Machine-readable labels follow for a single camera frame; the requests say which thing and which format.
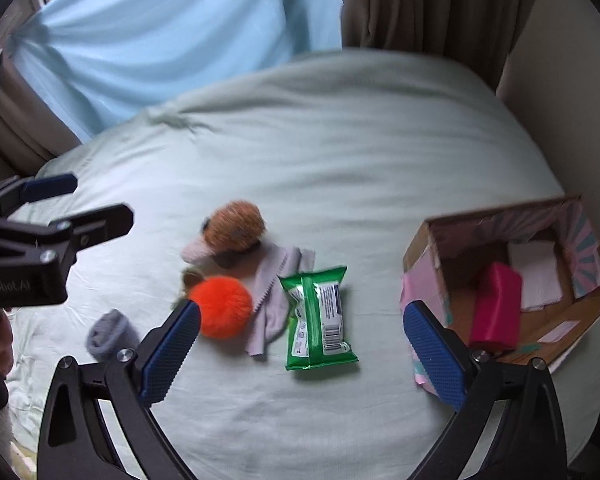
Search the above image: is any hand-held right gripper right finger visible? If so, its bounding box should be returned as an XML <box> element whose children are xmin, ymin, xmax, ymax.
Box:
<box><xmin>402</xmin><ymin>300</ymin><xmax>568</xmax><ymax>480</ymax></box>

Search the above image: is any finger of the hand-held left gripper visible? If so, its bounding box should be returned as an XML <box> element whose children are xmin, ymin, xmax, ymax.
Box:
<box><xmin>0</xmin><ymin>203</ymin><xmax>134</xmax><ymax>267</ymax></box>
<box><xmin>0</xmin><ymin>172</ymin><xmax>78</xmax><ymax>221</ymax></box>

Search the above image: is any pink patterned cardboard box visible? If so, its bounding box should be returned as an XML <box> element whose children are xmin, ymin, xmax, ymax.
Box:
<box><xmin>400</xmin><ymin>195</ymin><xmax>600</xmax><ymax>401</ymax></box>

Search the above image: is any green wipes packet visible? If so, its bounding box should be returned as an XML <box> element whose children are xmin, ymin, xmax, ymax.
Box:
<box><xmin>278</xmin><ymin>266</ymin><xmax>359</xmax><ymax>372</ymax></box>

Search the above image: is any grey sock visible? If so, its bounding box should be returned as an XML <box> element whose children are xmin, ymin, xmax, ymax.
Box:
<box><xmin>85</xmin><ymin>310</ymin><xmax>140</xmax><ymax>361</ymax></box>

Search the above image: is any grey cloth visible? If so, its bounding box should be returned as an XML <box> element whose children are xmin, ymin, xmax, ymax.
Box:
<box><xmin>245</xmin><ymin>242</ymin><xmax>316</xmax><ymax>361</ymax></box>

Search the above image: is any brown curtain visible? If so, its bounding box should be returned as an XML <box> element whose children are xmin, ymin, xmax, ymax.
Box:
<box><xmin>335</xmin><ymin>0</ymin><xmax>538</xmax><ymax>96</ymax></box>

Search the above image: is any beige padded headboard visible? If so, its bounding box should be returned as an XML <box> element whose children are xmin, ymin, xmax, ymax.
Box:
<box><xmin>0</xmin><ymin>50</ymin><xmax>83</xmax><ymax>177</ymax></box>

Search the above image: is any orange pom-pom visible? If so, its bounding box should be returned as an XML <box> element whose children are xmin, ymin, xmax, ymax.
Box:
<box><xmin>186</xmin><ymin>276</ymin><xmax>254</xmax><ymax>339</ymax></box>

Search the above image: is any small brown fluffy ball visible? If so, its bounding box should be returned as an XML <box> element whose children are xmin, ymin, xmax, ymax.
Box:
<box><xmin>179</xmin><ymin>269</ymin><xmax>207</xmax><ymax>307</ymax></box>

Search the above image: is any brown plush toy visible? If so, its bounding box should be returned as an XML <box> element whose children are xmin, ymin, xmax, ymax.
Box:
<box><xmin>181</xmin><ymin>201</ymin><xmax>268</xmax><ymax>268</ymax></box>

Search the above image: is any white folded tissue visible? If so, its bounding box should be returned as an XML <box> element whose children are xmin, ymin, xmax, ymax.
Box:
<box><xmin>507</xmin><ymin>240</ymin><xmax>563</xmax><ymax>311</ymax></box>

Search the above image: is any light green bed sheet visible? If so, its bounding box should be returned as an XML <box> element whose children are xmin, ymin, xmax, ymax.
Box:
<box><xmin>2</xmin><ymin>49</ymin><xmax>600</xmax><ymax>480</ymax></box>

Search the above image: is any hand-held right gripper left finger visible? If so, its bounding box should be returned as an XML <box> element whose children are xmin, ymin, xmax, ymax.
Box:
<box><xmin>36</xmin><ymin>299</ymin><xmax>203</xmax><ymax>480</ymax></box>

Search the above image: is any light blue hanging cloth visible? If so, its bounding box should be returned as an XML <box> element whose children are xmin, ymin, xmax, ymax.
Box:
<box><xmin>7</xmin><ymin>0</ymin><xmax>343</xmax><ymax>143</ymax></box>

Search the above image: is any pink soft pouch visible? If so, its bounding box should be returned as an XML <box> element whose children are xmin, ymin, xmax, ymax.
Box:
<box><xmin>469</xmin><ymin>261</ymin><xmax>523</xmax><ymax>353</ymax></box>

